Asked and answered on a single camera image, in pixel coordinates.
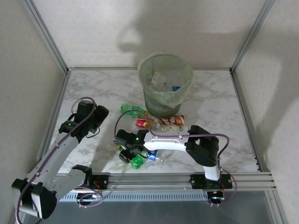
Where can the bright green bottle yellow cap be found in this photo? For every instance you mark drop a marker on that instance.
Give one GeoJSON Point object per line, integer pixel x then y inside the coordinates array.
{"type": "Point", "coordinates": [139, 162]}

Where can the red label plastic bottle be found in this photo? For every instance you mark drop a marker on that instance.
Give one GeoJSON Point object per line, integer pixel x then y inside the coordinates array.
{"type": "Point", "coordinates": [142, 122]}

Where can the crushed dark green bottle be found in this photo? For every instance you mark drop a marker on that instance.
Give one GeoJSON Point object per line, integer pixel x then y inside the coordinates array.
{"type": "Point", "coordinates": [130, 109]}

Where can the slim clear bottle green label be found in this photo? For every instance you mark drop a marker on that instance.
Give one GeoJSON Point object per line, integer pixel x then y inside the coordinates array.
{"type": "Point", "coordinates": [154, 79]}

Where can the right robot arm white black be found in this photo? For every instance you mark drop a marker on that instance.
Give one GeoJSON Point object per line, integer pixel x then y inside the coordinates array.
{"type": "Point", "coordinates": [168, 143]}

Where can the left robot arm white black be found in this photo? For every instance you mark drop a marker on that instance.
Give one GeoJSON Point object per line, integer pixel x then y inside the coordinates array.
{"type": "Point", "coordinates": [53, 161]}

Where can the translucent grey plastic bin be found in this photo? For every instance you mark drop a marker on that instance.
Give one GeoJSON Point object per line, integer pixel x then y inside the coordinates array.
{"type": "Point", "coordinates": [161, 109]}

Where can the pale green bin bag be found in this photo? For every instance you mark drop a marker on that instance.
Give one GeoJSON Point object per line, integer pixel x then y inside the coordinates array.
{"type": "Point", "coordinates": [180, 98]}

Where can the brown label plastic bottle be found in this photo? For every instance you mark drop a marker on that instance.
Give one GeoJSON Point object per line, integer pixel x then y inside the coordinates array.
{"type": "Point", "coordinates": [172, 120]}

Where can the grey metal panel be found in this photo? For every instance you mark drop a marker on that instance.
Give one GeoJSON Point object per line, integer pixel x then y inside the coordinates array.
{"type": "Point", "coordinates": [151, 213]}

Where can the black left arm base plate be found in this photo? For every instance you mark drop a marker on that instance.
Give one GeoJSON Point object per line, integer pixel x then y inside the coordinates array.
{"type": "Point", "coordinates": [102, 182]}

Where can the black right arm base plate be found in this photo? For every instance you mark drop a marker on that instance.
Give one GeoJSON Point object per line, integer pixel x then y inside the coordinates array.
{"type": "Point", "coordinates": [198, 182]}

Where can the aluminium frame post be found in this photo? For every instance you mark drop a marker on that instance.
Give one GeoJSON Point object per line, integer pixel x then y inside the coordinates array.
{"type": "Point", "coordinates": [278, 207]}
{"type": "Point", "coordinates": [48, 38]}
{"type": "Point", "coordinates": [251, 35]}

